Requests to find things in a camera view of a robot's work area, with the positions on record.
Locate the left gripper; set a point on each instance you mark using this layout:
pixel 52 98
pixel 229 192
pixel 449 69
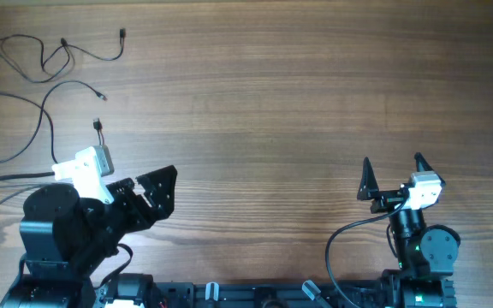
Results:
pixel 127 198

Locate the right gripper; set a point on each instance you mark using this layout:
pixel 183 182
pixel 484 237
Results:
pixel 369 190

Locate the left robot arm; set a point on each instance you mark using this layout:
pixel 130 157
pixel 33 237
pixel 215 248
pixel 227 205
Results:
pixel 67 237

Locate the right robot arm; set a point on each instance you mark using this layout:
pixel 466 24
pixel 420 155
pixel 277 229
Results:
pixel 425 254

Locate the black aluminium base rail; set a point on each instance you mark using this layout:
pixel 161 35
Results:
pixel 376 293

